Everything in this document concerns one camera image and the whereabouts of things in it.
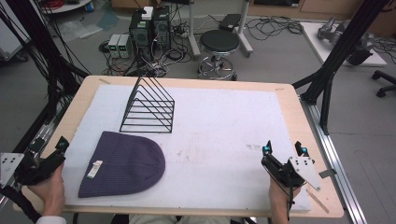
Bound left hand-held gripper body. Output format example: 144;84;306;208
0;152;66;188

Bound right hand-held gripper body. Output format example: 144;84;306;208
261;154;322;192

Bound purple knitted beanie hat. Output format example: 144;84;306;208
78;130;167;199

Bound person's left hand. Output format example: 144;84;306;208
27;161;66;217

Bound person's right hand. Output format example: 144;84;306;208
268;177;302;224

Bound grey tape piece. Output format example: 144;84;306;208
318;168;338;179

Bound thin wooden strip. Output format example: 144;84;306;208
305;188;331;215

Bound white foam mat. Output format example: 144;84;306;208
61;84;313;214

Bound person's white sleeve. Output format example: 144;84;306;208
35;215;68;224

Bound black office chair base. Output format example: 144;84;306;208
371;69;396;99

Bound white cabinet on wheels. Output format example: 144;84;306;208
0;17;32;63

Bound white board with grey machine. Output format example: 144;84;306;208
300;16;389;68

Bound grey bench power supply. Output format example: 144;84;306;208
107;33;121;59
117;34;134;59

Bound clear plastic sheet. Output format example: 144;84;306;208
58;19;105;43

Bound black round stool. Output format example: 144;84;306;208
197;29;241;81

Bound white table legs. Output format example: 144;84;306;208
186;0;255;60

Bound black power adapter box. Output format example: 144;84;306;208
218;12;243;33

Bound black computer tower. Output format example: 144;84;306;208
151;5;173;52
128;8;154;62

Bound white round table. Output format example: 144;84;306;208
39;0;93;15

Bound small white box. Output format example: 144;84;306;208
141;6;154;21

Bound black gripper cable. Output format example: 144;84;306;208
285;183;295;220

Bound aluminium rail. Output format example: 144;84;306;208
299;95;369;224

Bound black strap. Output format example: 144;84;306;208
0;184;42;224

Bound black wire file rack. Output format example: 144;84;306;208
119;76;176;134

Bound black metal frame stand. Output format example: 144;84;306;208
0;0;92;132
291;0;391;136

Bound black floor cables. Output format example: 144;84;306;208
245;14;304;42

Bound tangled cables by computers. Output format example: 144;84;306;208
99;40;191;78

